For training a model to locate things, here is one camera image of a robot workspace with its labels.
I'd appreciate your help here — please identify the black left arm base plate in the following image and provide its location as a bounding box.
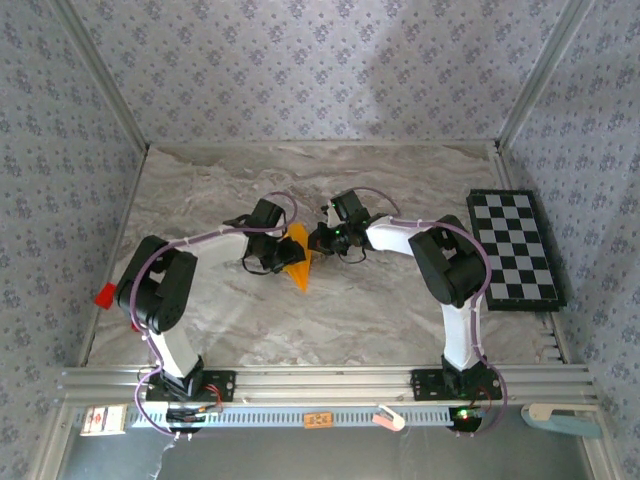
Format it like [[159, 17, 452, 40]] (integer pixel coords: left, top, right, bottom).
[[144, 368, 237, 402]]

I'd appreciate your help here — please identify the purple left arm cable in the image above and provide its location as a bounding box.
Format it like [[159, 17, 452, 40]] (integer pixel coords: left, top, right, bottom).
[[128, 191, 299, 441]]

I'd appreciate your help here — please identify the aluminium mounting rail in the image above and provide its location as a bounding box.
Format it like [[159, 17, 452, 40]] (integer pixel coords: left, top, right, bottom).
[[57, 363, 599, 407]]

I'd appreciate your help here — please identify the teal beige tool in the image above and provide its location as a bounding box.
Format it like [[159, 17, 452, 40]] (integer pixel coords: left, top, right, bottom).
[[520, 403, 604, 440]]

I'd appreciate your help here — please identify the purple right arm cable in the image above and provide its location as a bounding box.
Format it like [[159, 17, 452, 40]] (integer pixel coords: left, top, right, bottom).
[[349, 186, 509, 439]]

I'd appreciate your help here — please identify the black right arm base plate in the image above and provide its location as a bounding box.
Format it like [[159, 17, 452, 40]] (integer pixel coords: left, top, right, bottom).
[[410, 368, 504, 402]]

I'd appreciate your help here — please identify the orange tag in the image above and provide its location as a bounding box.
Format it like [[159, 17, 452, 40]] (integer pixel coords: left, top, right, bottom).
[[302, 411, 335, 430]]

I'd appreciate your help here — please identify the black grey checkerboard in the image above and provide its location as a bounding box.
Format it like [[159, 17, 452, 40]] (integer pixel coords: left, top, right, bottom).
[[465, 189, 569, 314]]

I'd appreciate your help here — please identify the small red block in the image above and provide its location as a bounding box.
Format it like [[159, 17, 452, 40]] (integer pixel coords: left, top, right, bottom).
[[94, 282, 117, 310]]

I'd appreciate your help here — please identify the aluminium frame post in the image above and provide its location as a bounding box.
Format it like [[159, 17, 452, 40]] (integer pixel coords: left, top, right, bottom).
[[494, 0, 596, 151], [47, 0, 151, 151]]

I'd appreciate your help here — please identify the white card with red print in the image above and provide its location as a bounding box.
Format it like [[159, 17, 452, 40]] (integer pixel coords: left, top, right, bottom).
[[79, 403, 129, 436]]

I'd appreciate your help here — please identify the thin black left gripper cable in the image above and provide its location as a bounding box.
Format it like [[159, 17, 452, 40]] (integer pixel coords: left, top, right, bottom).
[[241, 254, 281, 275]]

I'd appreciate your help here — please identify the pink white clip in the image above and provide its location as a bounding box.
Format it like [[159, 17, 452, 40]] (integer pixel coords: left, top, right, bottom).
[[372, 403, 406, 432]]

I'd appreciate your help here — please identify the grey slotted cable duct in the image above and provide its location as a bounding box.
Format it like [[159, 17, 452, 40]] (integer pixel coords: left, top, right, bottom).
[[124, 405, 489, 429]]

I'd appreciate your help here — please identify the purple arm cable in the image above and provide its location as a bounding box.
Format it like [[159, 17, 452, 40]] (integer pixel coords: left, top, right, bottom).
[[128, 191, 299, 441], [349, 186, 509, 439]]

